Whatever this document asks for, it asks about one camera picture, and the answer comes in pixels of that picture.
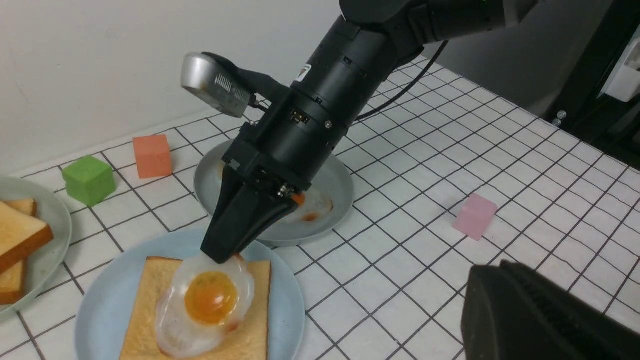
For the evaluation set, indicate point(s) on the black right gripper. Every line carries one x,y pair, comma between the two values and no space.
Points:
288,146

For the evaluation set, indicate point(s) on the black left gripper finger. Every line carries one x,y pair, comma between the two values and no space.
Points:
511,312

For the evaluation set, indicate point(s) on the fried egg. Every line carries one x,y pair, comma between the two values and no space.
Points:
204,303
312,204

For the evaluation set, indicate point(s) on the toast slice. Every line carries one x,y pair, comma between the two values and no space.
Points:
21,235
13,281
249,341

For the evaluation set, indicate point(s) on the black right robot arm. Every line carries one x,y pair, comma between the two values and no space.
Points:
412,24

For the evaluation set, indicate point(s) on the pink cube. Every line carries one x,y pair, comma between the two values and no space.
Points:
475,216

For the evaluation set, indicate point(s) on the grey egg plate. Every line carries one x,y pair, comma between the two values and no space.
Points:
333,179

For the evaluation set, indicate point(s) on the orange cube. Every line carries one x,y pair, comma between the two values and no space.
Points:
152,156

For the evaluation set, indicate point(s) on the checkered white tablecloth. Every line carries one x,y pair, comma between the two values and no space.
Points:
389,282

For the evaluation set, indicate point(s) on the light blue center plate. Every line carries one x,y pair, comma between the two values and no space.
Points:
107,306

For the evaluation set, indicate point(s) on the green cube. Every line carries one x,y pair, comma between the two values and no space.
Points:
89,180

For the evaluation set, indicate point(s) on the light green bread plate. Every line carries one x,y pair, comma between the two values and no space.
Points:
44,263

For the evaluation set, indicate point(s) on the black background equipment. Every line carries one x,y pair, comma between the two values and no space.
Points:
582,109

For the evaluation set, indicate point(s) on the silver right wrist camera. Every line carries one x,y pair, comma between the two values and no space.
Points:
223,86

